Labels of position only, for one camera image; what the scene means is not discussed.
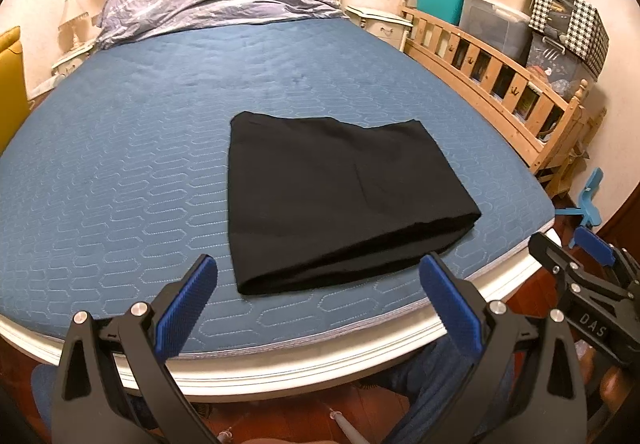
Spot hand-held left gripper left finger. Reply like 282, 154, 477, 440
52, 254, 221, 444

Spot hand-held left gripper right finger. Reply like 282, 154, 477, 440
419, 251, 587, 444

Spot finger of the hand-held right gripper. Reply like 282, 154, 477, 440
529, 231, 582, 284
573, 226, 640, 286

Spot black pants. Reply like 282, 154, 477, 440
227, 111, 482, 297

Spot person's right hand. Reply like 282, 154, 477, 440
597, 366, 628, 430

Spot person's blue jeans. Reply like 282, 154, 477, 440
31, 339, 516, 444

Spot white plastic tube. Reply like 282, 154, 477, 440
327, 411, 368, 444

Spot blue quilted mattress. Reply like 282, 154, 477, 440
0, 17, 557, 355

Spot houndstooth fabric bag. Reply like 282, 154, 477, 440
529, 0, 610, 78

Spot white nightstand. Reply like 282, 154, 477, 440
50, 38, 98, 80
345, 5, 415, 50

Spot yellow leather armchair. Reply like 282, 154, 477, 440
0, 26, 30, 157

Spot white table lamp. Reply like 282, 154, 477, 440
57, 0, 88, 50

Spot white bed frame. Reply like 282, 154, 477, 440
0, 219, 558, 397

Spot clear storage bin with handle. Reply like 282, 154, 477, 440
525, 32, 596, 95

